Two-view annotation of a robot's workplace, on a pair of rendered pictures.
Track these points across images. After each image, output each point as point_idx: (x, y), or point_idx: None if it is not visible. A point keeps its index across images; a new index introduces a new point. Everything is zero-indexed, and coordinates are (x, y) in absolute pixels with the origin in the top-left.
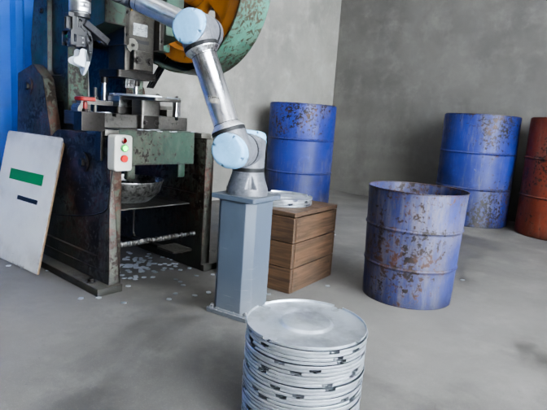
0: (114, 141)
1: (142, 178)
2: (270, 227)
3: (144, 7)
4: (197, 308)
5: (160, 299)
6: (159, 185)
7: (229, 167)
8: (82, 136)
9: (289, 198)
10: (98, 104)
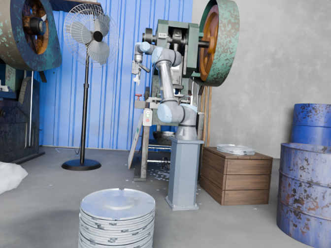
0: (143, 112)
1: None
2: (196, 159)
3: None
4: (162, 197)
5: (154, 189)
6: None
7: (163, 121)
8: None
9: (236, 149)
10: (156, 99)
